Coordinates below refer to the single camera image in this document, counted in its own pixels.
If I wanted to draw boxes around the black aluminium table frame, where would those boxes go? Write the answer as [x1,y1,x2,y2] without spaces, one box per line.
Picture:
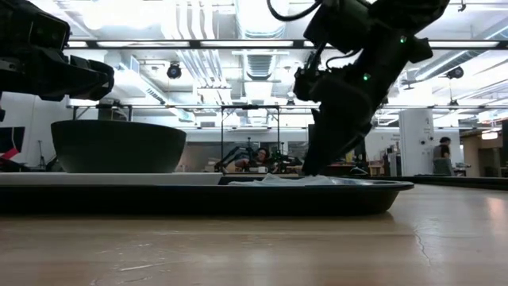
[412,174,508,191]

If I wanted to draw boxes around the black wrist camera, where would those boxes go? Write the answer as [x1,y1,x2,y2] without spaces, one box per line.
[0,0,71,53]
[303,0,374,55]

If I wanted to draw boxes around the standing person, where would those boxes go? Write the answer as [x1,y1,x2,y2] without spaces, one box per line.
[432,136,454,176]

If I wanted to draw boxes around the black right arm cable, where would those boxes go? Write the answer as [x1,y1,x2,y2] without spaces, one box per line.
[265,0,323,23]

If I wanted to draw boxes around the black background rig frame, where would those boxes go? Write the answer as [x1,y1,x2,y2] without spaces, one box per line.
[220,104,281,172]

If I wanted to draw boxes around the black round bowl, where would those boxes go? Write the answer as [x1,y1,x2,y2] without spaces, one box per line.
[50,119,187,174]

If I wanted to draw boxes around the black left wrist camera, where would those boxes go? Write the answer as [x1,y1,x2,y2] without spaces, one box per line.
[0,0,71,53]

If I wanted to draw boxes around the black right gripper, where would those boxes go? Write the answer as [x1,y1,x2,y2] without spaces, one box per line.
[293,31,402,176]

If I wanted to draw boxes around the seated person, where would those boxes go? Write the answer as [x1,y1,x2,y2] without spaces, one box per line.
[236,146,279,174]

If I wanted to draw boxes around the grey cloth napkin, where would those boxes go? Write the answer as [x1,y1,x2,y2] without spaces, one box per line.
[228,173,346,187]

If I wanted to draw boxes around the black plastic serving tray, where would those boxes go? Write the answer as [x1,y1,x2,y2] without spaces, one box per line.
[0,176,415,218]

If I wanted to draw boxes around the red and black sign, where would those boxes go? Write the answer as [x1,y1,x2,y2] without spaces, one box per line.
[0,126,26,160]

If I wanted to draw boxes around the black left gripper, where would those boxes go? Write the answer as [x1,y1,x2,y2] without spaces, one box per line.
[0,47,116,103]

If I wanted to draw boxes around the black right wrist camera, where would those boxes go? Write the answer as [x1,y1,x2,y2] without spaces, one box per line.
[303,0,374,55]

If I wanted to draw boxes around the black background rail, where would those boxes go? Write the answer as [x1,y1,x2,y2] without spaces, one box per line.
[65,103,508,110]

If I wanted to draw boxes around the white pillar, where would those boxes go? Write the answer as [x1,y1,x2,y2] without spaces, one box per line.
[398,109,437,177]

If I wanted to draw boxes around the black overhead beam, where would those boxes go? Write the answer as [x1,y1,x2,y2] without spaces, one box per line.
[65,39,508,50]

